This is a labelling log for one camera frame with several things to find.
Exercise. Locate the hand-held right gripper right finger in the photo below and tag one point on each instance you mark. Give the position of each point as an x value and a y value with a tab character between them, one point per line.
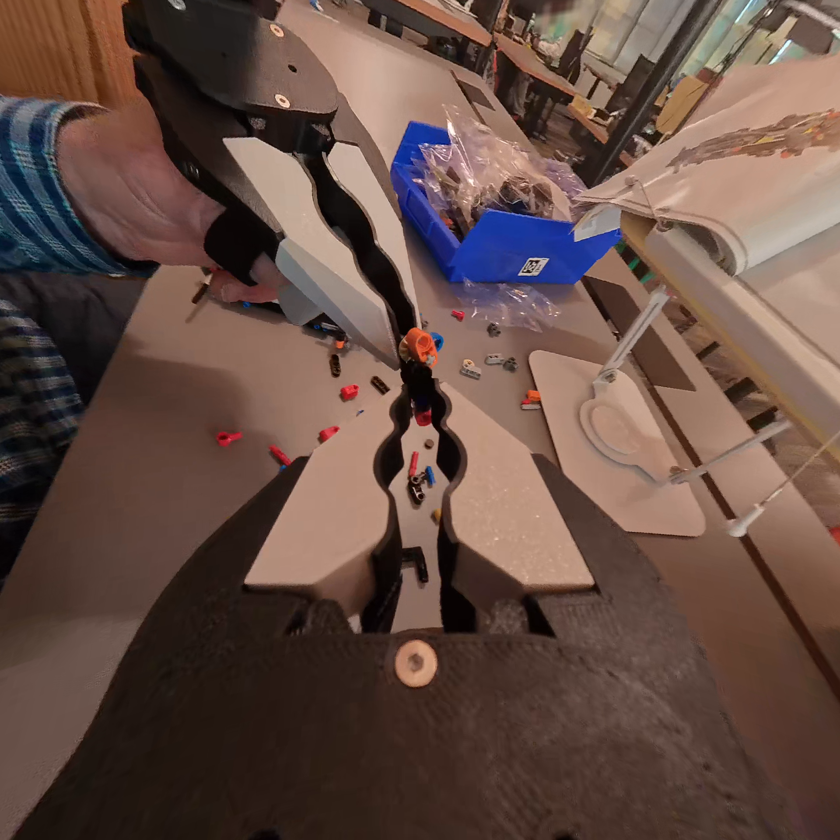
512	518

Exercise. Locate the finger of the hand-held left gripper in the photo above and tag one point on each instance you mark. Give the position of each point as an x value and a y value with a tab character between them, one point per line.
374	197
289	197

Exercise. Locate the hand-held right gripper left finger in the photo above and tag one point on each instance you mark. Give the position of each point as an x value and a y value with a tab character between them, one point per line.
328	525

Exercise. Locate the small lego subassembly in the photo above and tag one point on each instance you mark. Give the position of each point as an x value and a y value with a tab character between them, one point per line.
420	344

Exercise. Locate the person's left forearm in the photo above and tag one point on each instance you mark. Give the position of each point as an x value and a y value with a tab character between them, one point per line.
33	190

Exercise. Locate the black angled lego piece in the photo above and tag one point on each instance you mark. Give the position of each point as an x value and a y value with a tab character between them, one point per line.
415	561

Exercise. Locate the black lego connector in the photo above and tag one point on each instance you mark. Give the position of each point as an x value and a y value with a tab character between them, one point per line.
416	489

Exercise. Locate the clear bag of lego parts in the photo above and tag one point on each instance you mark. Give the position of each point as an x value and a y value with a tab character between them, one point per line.
485	184

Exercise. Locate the orange and white lego piece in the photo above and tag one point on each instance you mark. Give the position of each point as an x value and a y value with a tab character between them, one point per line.
531	399

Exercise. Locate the dark lego axle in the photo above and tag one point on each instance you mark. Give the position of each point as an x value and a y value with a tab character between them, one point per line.
201	291

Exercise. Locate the lego instruction booklet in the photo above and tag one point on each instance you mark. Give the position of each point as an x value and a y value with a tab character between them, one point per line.
754	164

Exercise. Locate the person's left hand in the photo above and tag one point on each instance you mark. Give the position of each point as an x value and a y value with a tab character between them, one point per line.
131	197

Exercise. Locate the white book stand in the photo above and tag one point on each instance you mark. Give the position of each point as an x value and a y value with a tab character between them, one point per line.
656	499

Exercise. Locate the blue plastic bin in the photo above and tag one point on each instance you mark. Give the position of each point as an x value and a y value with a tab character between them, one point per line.
512	249

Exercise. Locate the grey beam with tan gear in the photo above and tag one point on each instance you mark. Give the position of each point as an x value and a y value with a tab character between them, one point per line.
470	369

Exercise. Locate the wooden pillar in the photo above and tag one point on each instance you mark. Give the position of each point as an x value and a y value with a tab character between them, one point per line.
52	39

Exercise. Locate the empty clear plastic bag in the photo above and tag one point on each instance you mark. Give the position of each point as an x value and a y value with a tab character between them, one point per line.
512	305

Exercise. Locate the black metal pole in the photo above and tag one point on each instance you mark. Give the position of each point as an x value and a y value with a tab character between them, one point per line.
656	92

